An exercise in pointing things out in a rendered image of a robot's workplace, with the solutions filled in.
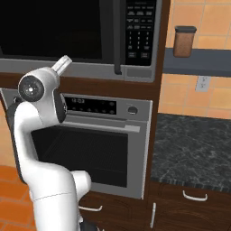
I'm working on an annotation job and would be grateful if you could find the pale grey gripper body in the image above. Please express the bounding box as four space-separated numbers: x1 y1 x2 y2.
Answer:
51 54 73 77

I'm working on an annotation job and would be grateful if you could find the brown wooden tall cabinet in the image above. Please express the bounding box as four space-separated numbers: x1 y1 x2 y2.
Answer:
0 0 171 231

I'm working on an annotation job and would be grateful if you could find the brown wooden drawer front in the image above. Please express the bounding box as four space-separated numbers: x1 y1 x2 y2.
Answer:
149 180 231 211

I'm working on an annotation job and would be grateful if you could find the round oven knob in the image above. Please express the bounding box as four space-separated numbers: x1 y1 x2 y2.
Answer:
127 105 140 116

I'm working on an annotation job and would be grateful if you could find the brown jar with black lid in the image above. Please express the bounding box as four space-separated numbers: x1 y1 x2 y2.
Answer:
172 25 198 59

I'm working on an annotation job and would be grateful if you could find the oven door with dark window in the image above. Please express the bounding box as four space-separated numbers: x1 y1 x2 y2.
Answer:
30 119 150 200

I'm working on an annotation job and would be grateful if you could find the white wall outlet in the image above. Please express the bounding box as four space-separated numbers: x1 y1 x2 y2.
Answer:
195 75 212 93

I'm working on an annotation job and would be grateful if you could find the dark microwave door handle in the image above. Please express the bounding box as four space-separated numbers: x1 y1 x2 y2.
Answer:
112 0 124 76

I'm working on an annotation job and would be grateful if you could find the white curved drawer handle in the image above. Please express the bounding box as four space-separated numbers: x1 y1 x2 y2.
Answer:
78 204 104 212
181 189 208 202

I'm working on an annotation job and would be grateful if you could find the brown wooden cupboard door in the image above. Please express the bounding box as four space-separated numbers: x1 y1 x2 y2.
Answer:
148 201 231 231

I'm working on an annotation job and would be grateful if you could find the silver built-in oven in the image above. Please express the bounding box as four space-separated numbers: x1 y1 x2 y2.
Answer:
0 88 153 200

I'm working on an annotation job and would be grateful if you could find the grey wall shelf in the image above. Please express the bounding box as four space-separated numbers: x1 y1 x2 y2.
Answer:
162 47 231 79

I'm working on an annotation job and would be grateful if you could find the black microwave door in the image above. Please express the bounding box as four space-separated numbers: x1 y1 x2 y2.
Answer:
0 0 125 65

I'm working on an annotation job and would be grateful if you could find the silver oven door handle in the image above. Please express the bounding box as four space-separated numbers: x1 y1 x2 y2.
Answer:
61 115 142 134

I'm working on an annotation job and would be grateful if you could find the silver black microwave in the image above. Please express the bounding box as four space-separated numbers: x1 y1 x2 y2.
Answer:
0 0 163 84

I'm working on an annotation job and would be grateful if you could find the white vertical cupboard handle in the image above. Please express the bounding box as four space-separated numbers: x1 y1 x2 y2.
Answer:
149 202 158 229

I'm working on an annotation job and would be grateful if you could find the brown drawer front under oven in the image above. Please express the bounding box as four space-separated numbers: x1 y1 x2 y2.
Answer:
77 190 149 231

